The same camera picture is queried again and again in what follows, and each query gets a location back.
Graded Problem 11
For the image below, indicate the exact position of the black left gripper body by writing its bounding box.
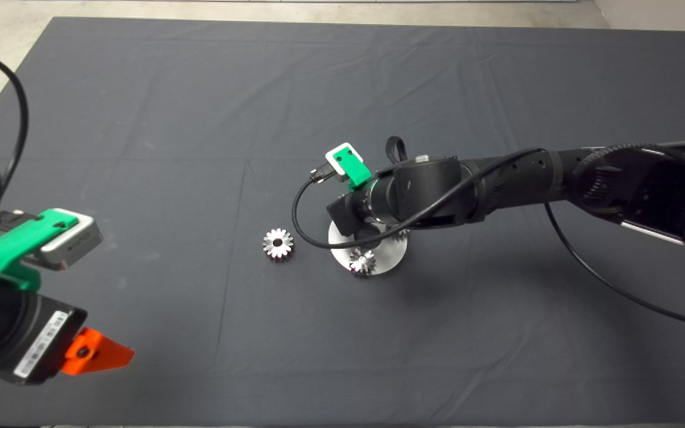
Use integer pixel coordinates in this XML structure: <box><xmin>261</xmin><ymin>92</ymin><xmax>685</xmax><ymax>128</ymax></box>
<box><xmin>0</xmin><ymin>294</ymin><xmax>87</xmax><ymax>386</ymax></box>

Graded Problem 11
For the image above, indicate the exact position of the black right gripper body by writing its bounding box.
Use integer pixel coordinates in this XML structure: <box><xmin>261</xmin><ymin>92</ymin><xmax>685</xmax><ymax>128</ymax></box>
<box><xmin>326</xmin><ymin>190</ymin><xmax>388</xmax><ymax>250</ymax></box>

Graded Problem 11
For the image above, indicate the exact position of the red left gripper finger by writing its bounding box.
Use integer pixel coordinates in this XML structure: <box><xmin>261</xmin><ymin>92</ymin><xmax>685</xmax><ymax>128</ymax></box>
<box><xmin>62</xmin><ymin>328</ymin><xmax>135</xmax><ymax>376</ymax></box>

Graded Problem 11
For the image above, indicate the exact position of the larger steel gear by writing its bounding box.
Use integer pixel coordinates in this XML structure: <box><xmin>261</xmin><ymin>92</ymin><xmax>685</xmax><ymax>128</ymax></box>
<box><xmin>262</xmin><ymin>228</ymin><xmax>295</xmax><ymax>260</ymax></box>

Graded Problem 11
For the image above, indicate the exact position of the round metal plate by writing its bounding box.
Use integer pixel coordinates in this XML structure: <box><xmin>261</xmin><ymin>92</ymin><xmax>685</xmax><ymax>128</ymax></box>
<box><xmin>329</xmin><ymin>219</ymin><xmax>409</xmax><ymax>276</ymax></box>

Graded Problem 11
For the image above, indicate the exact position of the dark grey table cloth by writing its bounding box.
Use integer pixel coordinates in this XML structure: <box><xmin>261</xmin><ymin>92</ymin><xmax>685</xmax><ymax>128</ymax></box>
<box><xmin>0</xmin><ymin>17</ymin><xmax>685</xmax><ymax>426</ymax></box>

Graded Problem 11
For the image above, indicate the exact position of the green right camera mount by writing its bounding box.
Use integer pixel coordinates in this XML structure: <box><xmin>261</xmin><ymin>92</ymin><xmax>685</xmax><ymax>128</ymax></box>
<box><xmin>328</xmin><ymin>144</ymin><xmax>373</xmax><ymax>192</ymax></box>

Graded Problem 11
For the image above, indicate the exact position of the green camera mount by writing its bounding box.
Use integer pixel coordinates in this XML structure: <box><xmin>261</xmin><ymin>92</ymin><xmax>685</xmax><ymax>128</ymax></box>
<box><xmin>328</xmin><ymin>144</ymin><xmax>373</xmax><ymax>192</ymax></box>
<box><xmin>0</xmin><ymin>208</ymin><xmax>78</xmax><ymax>292</ymax></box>

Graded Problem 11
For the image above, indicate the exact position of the silver right camera box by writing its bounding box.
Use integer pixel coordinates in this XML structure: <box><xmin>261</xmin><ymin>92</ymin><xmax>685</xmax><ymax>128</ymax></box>
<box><xmin>325</xmin><ymin>143</ymin><xmax>362</xmax><ymax>179</ymax></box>

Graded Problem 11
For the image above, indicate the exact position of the silver camera box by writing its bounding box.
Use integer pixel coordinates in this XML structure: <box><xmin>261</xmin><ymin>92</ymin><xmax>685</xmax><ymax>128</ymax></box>
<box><xmin>39</xmin><ymin>211</ymin><xmax>104</xmax><ymax>271</ymax></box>
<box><xmin>325</xmin><ymin>143</ymin><xmax>362</xmax><ymax>179</ymax></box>

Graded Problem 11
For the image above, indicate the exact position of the black strap loop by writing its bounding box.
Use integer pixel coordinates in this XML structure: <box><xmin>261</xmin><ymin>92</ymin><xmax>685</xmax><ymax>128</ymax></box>
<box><xmin>385</xmin><ymin>136</ymin><xmax>409</xmax><ymax>164</ymax></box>

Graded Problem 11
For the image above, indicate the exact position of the green left camera mount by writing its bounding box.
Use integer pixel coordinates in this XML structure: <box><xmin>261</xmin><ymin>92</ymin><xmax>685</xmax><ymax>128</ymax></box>
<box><xmin>0</xmin><ymin>208</ymin><xmax>78</xmax><ymax>292</ymax></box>

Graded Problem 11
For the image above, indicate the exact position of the silver left camera box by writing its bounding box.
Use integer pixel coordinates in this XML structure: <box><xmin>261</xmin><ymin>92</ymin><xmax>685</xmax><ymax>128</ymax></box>
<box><xmin>39</xmin><ymin>211</ymin><xmax>104</xmax><ymax>271</ymax></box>

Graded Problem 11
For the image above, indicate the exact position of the thin black left camera cable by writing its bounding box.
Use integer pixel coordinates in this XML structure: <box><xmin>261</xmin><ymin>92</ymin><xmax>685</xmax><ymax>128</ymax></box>
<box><xmin>0</xmin><ymin>42</ymin><xmax>43</xmax><ymax>229</ymax></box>

